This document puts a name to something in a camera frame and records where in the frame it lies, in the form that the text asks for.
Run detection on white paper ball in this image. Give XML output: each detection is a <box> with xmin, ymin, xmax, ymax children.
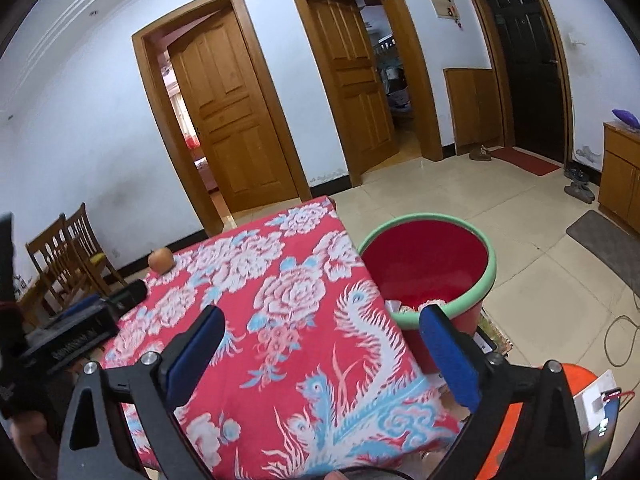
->
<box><xmin>385</xmin><ymin>299</ymin><xmax>446</xmax><ymax>313</ymax></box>

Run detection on person's left hand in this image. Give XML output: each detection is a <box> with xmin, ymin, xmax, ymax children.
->
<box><xmin>10</xmin><ymin>412</ymin><xmax>58</xmax><ymax>480</ymax></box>

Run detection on white power strip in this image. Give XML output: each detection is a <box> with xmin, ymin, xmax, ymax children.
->
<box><xmin>573</xmin><ymin>370</ymin><xmax>622</xmax><ymax>434</ymax></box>

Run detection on orange plastic stool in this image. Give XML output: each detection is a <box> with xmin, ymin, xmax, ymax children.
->
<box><xmin>477</xmin><ymin>364</ymin><xmax>597</xmax><ymax>479</ymax></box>

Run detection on near wooden chair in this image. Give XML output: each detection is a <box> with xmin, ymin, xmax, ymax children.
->
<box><xmin>25</xmin><ymin>214</ymin><xmax>96</xmax><ymax>310</ymax></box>

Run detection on wooden chair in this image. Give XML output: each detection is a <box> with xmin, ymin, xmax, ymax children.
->
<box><xmin>25</xmin><ymin>214</ymin><xmax>96</xmax><ymax>310</ymax></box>
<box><xmin>64</xmin><ymin>203</ymin><xmax>127</xmax><ymax>295</ymax></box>

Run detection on far wooden chair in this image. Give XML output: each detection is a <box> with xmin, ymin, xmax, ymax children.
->
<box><xmin>64</xmin><ymin>203</ymin><xmax>127</xmax><ymax>295</ymax></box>

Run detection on book under bucket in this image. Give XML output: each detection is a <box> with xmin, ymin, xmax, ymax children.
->
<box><xmin>472</xmin><ymin>309</ymin><xmax>513</xmax><ymax>358</ymax></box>

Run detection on apple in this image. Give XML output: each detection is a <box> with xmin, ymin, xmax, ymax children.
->
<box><xmin>148</xmin><ymin>247</ymin><xmax>175</xmax><ymax>274</ymax></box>

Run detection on red floral tablecloth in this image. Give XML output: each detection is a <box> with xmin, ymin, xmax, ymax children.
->
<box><xmin>102</xmin><ymin>198</ymin><xmax>460</xmax><ymax>479</ymax></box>

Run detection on grey floor mat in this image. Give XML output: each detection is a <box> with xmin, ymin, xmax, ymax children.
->
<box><xmin>566</xmin><ymin>210</ymin><xmax>640</xmax><ymax>295</ymax></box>

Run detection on red bucket green rim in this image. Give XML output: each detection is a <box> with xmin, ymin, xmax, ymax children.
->
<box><xmin>359</xmin><ymin>212</ymin><xmax>497</xmax><ymax>374</ymax></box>

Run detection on left wooden door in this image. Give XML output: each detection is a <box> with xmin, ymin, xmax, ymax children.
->
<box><xmin>168</xmin><ymin>9</ymin><xmax>297</xmax><ymax>212</ymax></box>

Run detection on wooden door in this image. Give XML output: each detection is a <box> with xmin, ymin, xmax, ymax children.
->
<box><xmin>309</xmin><ymin>0</ymin><xmax>398</xmax><ymax>174</ymax></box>
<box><xmin>168</xmin><ymin>9</ymin><xmax>297</xmax><ymax>212</ymax></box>

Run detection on dark shoes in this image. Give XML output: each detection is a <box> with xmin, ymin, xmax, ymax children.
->
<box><xmin>563</xmin><ymin>167</ymin><xmax>594</xmax><ymax>204</ymax></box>

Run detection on wooden cabinet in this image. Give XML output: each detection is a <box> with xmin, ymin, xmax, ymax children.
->
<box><xmin>599</xmin><ymin>122</ymin><xmax>640</xmax><ymax>233</ymax></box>

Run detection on red doormat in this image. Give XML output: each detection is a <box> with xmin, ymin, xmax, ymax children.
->
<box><xmin>491</xmin><ymin>146</ymin><xmax>560</xmax><ymax>177</ymax></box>

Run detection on brown shoe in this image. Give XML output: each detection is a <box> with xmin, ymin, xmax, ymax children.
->
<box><xmin>469</xmin><ymin>145</ymin><xmax>492</xmax><ymax>162</ymax></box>

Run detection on purple object on cabinet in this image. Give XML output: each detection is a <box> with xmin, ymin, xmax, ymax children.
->
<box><xmin>612</xmin><ymin>108</ymin><xmax>640</xmax><ymax>130</ymax></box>

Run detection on black entrance door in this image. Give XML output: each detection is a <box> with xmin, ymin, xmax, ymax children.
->
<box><xmin>488</xmin><ymin>0</ymin><xmax>565</xmax><ymax>162</ymax></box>

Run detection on middle wooden door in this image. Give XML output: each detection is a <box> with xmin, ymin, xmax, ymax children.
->
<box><xmin>309</xmin><ymin>0</ymin><xmax>398</xmax><ymax>174</ymax></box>

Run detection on black cable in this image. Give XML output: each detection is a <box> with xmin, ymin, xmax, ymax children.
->
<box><xmin>602</xmin><ymin>291</ymin><xmax>640</xmax><ymax>370</ymax></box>

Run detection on wooden wall panel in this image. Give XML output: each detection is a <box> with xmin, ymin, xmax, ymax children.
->
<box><xmin>444</xmin><ymin>68</ymin><xmax>503</xmax><ymax>155</ymax></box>

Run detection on wall fuse box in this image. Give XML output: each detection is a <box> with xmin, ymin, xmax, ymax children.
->
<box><xmin>431</xmin><ymin>0</ymin><xmax>459</xmax><ymax>21</ymax></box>

